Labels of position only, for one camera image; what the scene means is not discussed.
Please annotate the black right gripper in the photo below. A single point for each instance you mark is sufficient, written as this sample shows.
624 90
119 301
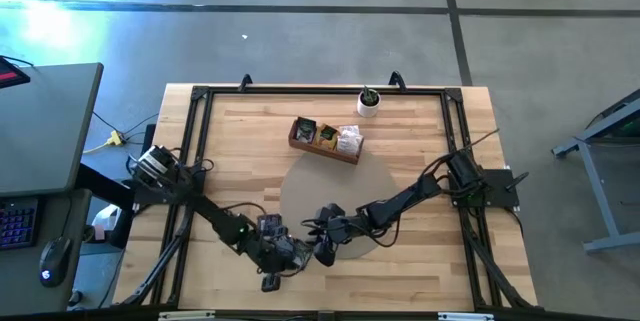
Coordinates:
337 228

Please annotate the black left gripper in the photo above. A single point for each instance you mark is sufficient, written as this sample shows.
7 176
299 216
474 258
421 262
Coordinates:
277 256

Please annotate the wooden tea organizer box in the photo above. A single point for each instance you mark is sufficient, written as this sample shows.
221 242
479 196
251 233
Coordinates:
320 153

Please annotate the orange tea bag packet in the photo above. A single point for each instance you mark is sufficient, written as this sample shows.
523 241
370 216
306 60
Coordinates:
329 136

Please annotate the white Tazo tea bag packet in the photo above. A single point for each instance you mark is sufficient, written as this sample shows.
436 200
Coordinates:
350 141

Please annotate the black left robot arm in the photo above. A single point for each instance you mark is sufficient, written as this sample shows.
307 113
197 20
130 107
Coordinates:
220 218

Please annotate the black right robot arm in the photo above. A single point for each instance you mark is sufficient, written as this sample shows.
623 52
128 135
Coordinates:
395 206

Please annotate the round grey placemat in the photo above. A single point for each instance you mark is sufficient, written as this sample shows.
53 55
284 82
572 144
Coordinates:
325 186

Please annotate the white pot with green plant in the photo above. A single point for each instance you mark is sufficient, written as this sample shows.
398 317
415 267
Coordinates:
368 111

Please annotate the white label roll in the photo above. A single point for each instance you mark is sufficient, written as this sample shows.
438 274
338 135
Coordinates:
105 218

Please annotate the black computer mouse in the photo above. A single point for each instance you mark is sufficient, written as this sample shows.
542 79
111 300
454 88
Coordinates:
55 258

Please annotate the dark grey desk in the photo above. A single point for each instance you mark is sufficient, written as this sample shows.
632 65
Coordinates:
20 281

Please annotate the backlit computer keyboard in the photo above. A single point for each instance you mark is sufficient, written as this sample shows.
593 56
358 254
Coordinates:
17 223

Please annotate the grey metal rack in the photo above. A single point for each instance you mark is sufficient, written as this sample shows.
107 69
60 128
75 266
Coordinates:
598 186

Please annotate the black device with red light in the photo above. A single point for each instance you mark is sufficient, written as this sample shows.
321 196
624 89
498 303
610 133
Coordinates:
10 76

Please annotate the silver metal bracket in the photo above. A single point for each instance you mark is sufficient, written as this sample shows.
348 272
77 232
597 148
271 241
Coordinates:
465 317
185 316

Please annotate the black aluminium table frame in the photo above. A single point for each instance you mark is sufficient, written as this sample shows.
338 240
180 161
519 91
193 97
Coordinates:
300 90

